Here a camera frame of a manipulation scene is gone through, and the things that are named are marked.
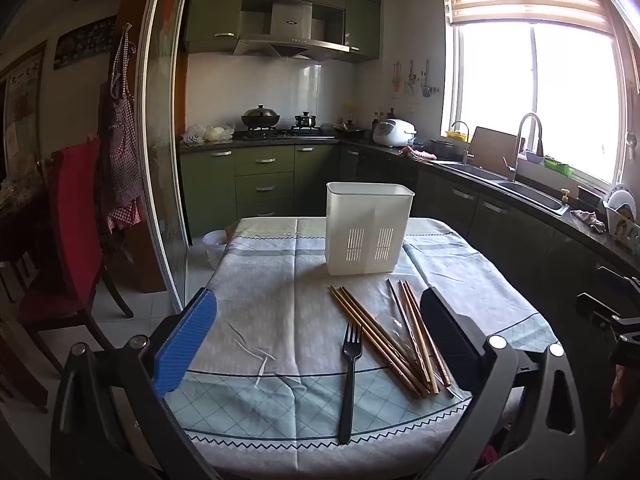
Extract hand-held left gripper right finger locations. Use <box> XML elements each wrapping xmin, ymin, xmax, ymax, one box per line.
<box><xmin>419</xmin><ymin>286</ymin><xmax>586</xmax><ymax>480</ymax></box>

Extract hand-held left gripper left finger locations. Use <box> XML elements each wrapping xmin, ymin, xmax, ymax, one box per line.
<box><xmin>50</xmin><ymin>289</ymin><xmax>221</xmax><ymax>480</ymax></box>

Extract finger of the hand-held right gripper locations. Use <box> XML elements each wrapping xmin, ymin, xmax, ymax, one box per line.
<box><xmin>596</xmin><ymin>266</ymin><xmax>640</xmax><ymax>297</ymax></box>
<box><xmin>575</xmin><ymin>292</ymin><xmax>640</xmax><ymax>329</ymax></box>

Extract pile of wooden chopsticks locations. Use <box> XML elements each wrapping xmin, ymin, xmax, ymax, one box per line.
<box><xmin>327</xmin><ymin>279</ymin><xmax>463</xmax><ymax>400</ymax></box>

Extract black plastic fork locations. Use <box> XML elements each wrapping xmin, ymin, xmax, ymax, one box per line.
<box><xmin>338</xmin><ymin>322</ymin><xmax>364</xmax><ymax>446</ymax></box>

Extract white plastic utensil holder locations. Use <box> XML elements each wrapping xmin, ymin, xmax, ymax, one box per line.
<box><xmin>326</xmin><ymin>181</ymin><xmax>416</xmax><ymax>277</ymax></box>

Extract dish rack with plates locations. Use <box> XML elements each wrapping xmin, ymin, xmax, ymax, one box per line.
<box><xmin>602</xmin><ymin>184</ymin><xmax>640</xmax><ymax>248</ymax></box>

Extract grey dish rag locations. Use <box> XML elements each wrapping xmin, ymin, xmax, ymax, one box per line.
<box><xmin>570</xmin><ymin>209</ymin><xmax>608</xmax><ymax>235</ymax></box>

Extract white waste bin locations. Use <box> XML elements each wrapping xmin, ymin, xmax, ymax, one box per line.
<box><xmin>202</xmin><ymin>230</ymin><xmax>231</xmax><ymax>270</ymax></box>

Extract dark kitchen countertop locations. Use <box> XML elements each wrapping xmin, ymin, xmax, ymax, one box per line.
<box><xmin>179</xmin><ymin>135</ymin><xmax>640</xmax><ymax>273</ymax></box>

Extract pale patterned tablecloth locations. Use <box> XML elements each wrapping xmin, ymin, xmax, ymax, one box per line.
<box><xmin>165</xmin><ymin>216</ymin><xmax>561</xmax><ymax>480</ymax></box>

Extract steel double sink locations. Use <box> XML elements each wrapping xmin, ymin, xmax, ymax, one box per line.
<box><xmin>435</xmin><ymin>160</ymin><xmax>571</xmax><ymax>216</ymax></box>

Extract chair with red cover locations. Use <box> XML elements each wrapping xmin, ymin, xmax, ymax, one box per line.
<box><xmin>20</xmin><ymin>137</ymin><xmax>135</xmax><ymax>361</ymax></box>

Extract green base cabinets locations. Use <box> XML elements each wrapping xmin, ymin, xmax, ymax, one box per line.
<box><xmin>179</xmin><ymin>141</ymin><xmax>640</xmax><ymax>411</ymax></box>

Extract steel kitchen faucet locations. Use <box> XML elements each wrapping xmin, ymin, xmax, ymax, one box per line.
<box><xmin>502</xmin><ymin>112</ymin><xmax>544</xmax><ymax>183</ymax></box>

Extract wooden cutting board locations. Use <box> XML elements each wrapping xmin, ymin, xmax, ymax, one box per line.
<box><xmin>470</xmin><ymin>126</ymin><xmax>521</xmax><ymax>173</ymax></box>

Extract red checked cloth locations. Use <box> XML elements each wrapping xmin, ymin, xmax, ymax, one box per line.
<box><xmin>398</xmin><ymin>146</ymin><xmax>438</xmax><ymax>162</ymax></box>

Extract red checked apron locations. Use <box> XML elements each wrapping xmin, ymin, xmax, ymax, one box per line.
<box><xmin>97</xmin><ymin>30</ymin><xmax>146</xmax><ymax>231</ymax></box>

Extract kitchen window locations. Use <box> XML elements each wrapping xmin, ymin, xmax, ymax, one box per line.
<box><xmin>440</xmin><ymin>0</ymin><xmax>633</xmax><ymax>186</ymax></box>

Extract sliding glass door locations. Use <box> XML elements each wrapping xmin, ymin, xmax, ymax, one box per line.
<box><xmin>135</xmin><ymin>0</ymin><xmax>193</xmax><ymax>311</ymax></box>

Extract white plastic bags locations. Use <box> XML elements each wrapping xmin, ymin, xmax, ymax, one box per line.
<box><xmin>181</xmin><ymin>124</ymin><xmax>235</xmax><ymax>147</ymax></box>

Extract white rice cooker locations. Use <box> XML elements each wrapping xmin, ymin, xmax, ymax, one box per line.
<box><xmin>372</xmin><ymin>119</ymin><xmax>417</xmax><ymax>148</ymax></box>

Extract gas stove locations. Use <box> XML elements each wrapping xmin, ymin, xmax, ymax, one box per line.
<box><xmin>235</xmin><ymin>127</ymin><xmax>326</xmax><ymax>140</ymax></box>

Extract black wok with lid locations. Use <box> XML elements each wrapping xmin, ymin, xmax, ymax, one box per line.
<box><xmin>241</xmin><ymin>105</ymin><xmax>282</xmax><ymax>131</ymax></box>

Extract striped window blind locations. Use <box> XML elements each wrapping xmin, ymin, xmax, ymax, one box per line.
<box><xmin>444</xmin><ymin>0</ymin><xmax>613</xmax><ymax>36</ymax></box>

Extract steel range hood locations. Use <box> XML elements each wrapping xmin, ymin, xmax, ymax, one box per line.
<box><xmin>232</xmin><ymin>0</ymin><xmax>351</xmax><ymax>58</ymax></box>

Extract green upper cabinets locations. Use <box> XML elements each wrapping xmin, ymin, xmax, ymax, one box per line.
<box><xmin>184</xmin><ymin>0</ymin><xmax>383</xmax><ymax>63</ymax></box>

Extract wooden door post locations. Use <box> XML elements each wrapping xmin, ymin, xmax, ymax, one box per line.
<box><xmin>117</xmin><ymin>0</ymin><xmax>166</xmax><ymax>293</ymax></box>

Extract hanging wall utensils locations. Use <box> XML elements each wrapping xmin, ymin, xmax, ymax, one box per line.
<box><xmin>390</xmin><ymin>60</ymin><xmax>441</xmax><ymax>98</ymax></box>

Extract framed wall poster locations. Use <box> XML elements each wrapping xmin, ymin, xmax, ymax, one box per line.
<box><xmin>2</xmin><ymin>42</ymin><xmax>48</xmax><ymax>161</ymax></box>

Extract dark wall poster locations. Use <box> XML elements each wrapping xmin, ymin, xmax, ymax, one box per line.
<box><xmin>54</xmin><ymin>16</ymin><xmax>117</xmax><ymax>70</ymax></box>

